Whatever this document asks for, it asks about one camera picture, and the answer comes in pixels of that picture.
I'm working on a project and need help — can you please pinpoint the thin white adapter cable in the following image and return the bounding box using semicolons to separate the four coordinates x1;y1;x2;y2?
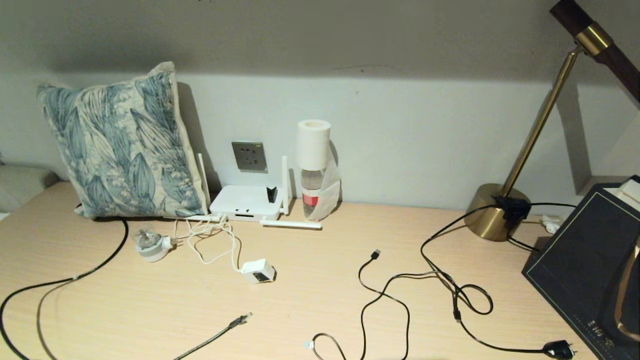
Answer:
172;216;247;274

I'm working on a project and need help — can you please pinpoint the white paper box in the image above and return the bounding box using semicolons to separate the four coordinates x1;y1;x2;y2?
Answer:
615;178;640;212

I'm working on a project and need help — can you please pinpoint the brass desk lamp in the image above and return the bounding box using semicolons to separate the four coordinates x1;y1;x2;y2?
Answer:
463;0;640;243

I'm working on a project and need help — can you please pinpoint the white toilet paper roll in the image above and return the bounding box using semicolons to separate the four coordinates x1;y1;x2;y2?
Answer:
295;119;343;222

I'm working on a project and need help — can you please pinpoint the blue leaf print pillow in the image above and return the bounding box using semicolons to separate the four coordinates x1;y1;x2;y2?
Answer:
36;61;211;221

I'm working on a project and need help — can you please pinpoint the thick black cable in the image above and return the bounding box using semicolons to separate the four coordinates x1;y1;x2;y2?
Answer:
0;218;130;360

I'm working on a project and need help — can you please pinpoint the grey metal wall socket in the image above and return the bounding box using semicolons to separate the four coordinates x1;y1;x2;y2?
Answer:
231;141;269;174

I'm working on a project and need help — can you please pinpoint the thin black micro-USB cable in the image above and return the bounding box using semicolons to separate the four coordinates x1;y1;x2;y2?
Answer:
360;270;462;360

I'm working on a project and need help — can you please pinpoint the black lamp power cord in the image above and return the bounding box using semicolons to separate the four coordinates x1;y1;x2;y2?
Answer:
420;202;577;360

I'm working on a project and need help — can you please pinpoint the clear bottle red label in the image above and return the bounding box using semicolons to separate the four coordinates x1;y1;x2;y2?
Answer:
300;168;327;219

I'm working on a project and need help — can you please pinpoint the small white round device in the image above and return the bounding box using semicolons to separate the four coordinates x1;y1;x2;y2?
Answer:
133;227;174;264

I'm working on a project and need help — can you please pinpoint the dark gift bag gold handle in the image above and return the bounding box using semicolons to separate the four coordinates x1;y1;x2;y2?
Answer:
521;175;640;360

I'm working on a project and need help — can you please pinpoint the white power adapter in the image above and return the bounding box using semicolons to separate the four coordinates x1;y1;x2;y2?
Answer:
240;258;277;285

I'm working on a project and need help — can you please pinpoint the white router with antennas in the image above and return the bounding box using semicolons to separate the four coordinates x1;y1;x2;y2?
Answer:
185;152;324;231

